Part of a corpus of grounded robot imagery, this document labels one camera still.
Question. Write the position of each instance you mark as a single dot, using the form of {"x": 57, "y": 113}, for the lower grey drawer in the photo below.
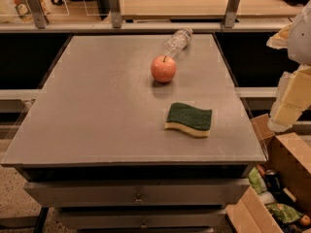
{"x": 142, "y": 219}

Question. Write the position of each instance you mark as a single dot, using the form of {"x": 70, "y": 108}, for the green and yellow sponge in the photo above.
{"x": 188, "y": 119}

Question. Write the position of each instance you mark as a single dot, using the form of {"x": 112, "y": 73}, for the green leafy packet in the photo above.
{"x": 284, "y": 213}

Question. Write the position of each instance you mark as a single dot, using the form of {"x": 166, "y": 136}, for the orange labelled bag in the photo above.
{"x": 18, "y": 11}

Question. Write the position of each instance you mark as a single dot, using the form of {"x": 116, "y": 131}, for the upper grey drawer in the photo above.
{"x": 137, "y": 193}

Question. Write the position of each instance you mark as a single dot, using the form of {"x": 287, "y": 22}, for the open cardboard box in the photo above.
{"x": 289, "y": 155}

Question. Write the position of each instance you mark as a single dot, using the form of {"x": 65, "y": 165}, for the middle metal bracket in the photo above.
{"x": 115, "y": 11}

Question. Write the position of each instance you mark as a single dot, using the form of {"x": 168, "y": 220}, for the clear plastic bottle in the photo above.
{"x": 177, "y": 42}

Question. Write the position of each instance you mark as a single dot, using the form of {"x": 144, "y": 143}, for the grey drawer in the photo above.
{"x": 142, "y": 219}
{"x": 137, "y": 193}

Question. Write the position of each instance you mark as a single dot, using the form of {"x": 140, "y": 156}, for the metal bracket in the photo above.
{"x": 38, "y": 13}
{"x": 230, "y": 13}
{"x": 115, "y": 11}

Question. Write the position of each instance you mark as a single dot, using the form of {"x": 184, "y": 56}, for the green packet in box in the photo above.
{"x": 257, "y": 182}

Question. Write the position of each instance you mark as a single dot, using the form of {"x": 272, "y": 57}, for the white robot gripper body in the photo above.
{"x": 300, "y": 39}

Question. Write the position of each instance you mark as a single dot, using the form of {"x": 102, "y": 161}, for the red apple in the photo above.
{"x": 163, "y": 69}

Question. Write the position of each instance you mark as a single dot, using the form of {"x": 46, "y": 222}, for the left metal bracket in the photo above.
{"x": 38, "y": 13}

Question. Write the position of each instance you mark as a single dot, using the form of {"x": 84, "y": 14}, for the black can in box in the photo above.
{"x": 272, "y": 181}

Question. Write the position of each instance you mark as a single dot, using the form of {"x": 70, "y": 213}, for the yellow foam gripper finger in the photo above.
{"x": 293, "y": 97}
{"x": 280, "y": 39}

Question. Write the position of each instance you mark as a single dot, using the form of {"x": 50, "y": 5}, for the right metal bracket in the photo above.
{"x": 230, "y": 13}

